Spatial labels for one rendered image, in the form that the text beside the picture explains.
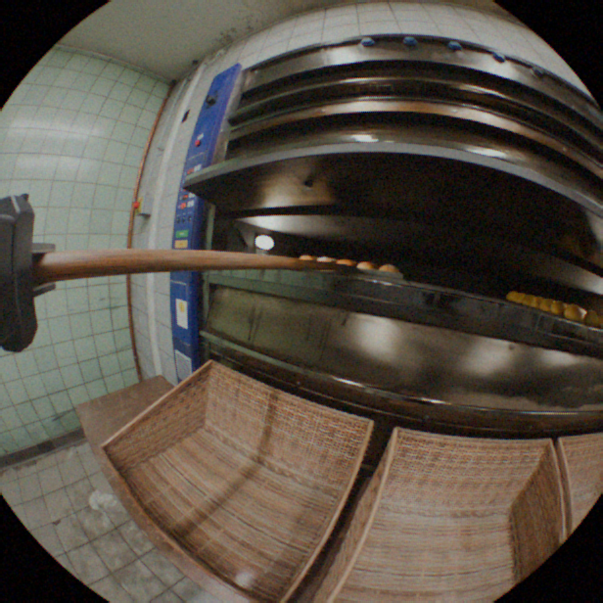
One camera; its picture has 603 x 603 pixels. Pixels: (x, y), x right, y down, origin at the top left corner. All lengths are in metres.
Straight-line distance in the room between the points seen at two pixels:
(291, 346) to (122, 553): 1.32
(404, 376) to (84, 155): 1.79
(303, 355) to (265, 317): 0.16
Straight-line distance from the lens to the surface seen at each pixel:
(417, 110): 0.64
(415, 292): 0.47
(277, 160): 0.44
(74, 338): 1.55
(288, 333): 0.56
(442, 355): 0.52
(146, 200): 1.23
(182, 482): 0.73
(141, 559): 1.33
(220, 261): 0.33
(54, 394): 1.70
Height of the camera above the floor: 1.20
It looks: 11 degrees down
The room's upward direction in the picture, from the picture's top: 6 degrees clockwise
